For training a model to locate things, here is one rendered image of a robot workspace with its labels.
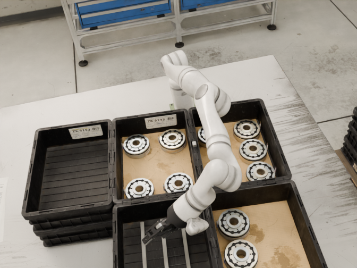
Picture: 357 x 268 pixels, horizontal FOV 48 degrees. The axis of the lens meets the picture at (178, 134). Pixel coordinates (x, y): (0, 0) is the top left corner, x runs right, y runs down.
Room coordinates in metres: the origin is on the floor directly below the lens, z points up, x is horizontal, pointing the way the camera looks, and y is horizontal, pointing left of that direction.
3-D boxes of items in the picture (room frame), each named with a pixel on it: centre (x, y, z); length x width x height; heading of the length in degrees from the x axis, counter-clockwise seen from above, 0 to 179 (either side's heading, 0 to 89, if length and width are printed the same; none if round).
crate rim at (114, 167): (0.94, 0.10, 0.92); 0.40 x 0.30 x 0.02; 2
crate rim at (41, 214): (0.93, 0.40, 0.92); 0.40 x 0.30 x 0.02; 2
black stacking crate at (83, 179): (0.93, 0.40, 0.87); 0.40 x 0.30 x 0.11; 2
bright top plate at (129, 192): (0.83, 0.16, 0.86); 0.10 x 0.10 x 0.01
